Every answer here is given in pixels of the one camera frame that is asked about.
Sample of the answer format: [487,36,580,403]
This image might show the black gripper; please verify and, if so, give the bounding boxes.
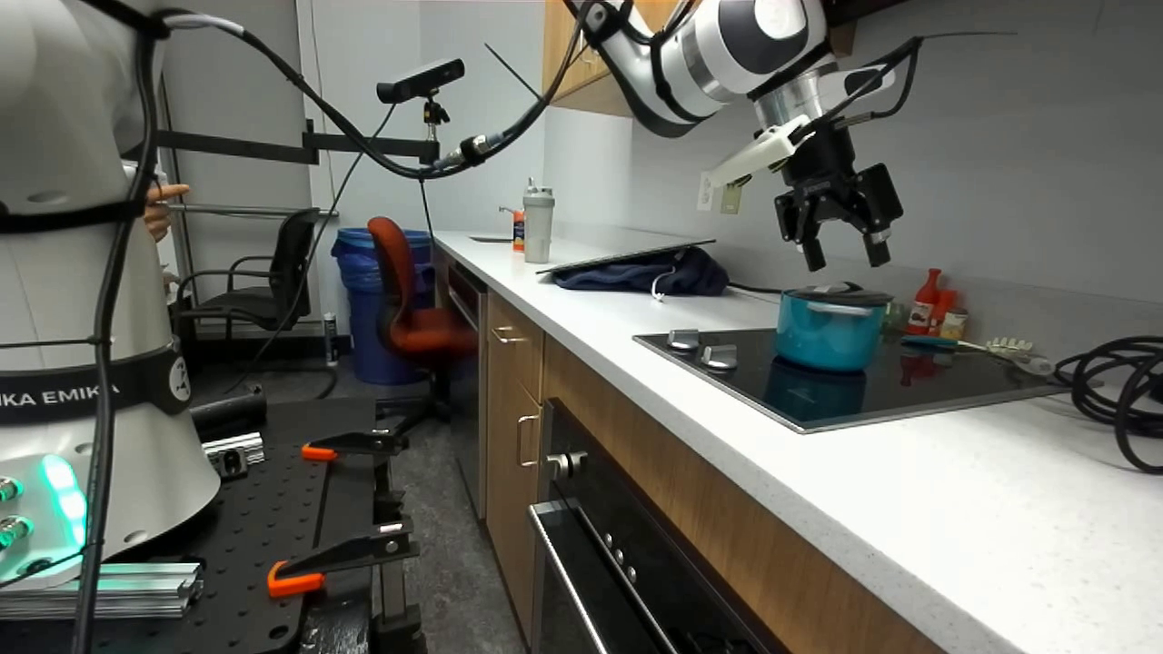
[770,122,909,277]

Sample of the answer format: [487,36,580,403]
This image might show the blue pot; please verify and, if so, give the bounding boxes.
[770,295,893,373]

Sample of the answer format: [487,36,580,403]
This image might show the bare person hand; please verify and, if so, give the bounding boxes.
[138,179,196,242]

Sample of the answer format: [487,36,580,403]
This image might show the red sauce bottle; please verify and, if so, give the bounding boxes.
[904,266,969,343]

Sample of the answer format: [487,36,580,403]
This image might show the black glass cooktop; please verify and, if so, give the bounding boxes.
[629,319,1066,441]

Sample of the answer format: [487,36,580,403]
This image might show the silver cooktop knob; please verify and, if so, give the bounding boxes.
[697,343,746,373]
[661,322,709,357]

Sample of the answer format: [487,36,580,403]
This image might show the dark blue cloth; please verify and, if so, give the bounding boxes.
[548,242,735,300]

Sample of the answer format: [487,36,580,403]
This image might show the silver water bottle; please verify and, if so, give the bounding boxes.
[521,179,561,268]

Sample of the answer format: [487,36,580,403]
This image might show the black built-in oven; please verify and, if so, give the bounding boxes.
[524,395,784,654]

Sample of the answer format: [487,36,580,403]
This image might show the orange office chair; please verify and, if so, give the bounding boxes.
[363,216,481,406]

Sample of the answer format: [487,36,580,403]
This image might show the blue trash bin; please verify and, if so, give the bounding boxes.
[328,225,440,388]

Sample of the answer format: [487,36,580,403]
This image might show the black office chair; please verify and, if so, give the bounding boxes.
[163,203,328,357]

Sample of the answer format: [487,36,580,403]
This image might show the small black silver box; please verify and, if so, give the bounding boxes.
[196,424,274,483]

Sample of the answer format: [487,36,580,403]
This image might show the white wall outlet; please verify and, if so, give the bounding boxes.
[693,166,750,220]

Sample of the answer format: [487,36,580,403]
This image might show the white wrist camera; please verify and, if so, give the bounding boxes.
[697,115,812,200]

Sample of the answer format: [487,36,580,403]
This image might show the teal handled utensil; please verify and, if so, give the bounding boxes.
[896,329,1037,362]

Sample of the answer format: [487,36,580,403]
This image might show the black coiled cables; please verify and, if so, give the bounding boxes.
[1049,334,1163,481]

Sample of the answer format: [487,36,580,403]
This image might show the small wooden wall cabinet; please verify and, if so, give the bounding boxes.
[538,0,682,122]

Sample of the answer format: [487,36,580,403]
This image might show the silver cabinet door handle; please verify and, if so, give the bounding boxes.
[514,406,545,472]

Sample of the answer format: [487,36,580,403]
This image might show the black stand camera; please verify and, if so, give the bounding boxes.
[369,53,468,110]

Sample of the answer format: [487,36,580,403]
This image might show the black hanging robot cable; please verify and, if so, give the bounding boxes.
[154,2,634,184]

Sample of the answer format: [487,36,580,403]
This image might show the orange handled clamp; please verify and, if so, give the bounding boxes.
[260,521,417,604]
[299,424,411,472]

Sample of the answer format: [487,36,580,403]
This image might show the black camera mounting bar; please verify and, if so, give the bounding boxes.
[154,115,446,172]

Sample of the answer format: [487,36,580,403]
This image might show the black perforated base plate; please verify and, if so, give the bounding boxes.
[0,395,429,654]

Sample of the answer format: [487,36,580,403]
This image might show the black cable on robot base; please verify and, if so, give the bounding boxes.
[61,0,173,654]

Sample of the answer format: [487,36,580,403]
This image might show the aluminium rail profile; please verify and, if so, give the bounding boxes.
[0,557,208,626]

